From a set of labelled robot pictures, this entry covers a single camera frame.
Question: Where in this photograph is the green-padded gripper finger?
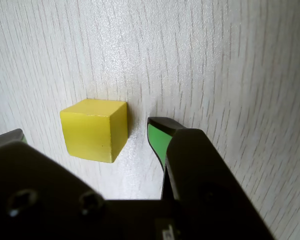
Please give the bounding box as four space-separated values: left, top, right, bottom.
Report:
146 116 276 240

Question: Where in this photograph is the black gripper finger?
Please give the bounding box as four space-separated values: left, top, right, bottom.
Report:
0 128 108 240

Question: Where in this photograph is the yellow cube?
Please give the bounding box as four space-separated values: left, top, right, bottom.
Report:
59 98 128 164

